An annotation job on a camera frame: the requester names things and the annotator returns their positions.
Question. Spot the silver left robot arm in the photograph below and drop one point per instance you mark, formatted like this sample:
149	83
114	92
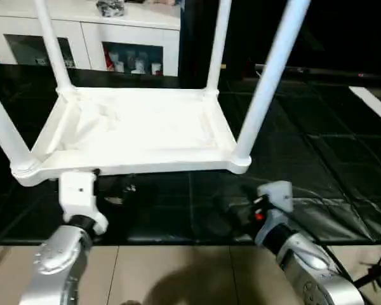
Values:
57	267

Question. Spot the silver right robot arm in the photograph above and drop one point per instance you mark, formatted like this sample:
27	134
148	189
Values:
311	267

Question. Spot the black work mat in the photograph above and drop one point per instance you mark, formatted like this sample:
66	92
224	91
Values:
317	159

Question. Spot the white glass-door cabinet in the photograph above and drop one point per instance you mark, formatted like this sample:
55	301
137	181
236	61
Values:
82	32

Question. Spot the black metal bar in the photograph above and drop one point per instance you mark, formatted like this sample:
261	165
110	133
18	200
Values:
330	71

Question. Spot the white flat board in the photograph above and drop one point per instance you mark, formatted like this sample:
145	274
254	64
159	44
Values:
376	105

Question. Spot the dark object on cabinet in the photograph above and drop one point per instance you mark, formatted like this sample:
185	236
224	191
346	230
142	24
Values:
111	7

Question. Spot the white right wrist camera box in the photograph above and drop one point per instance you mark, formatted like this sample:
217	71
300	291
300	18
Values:
276	196

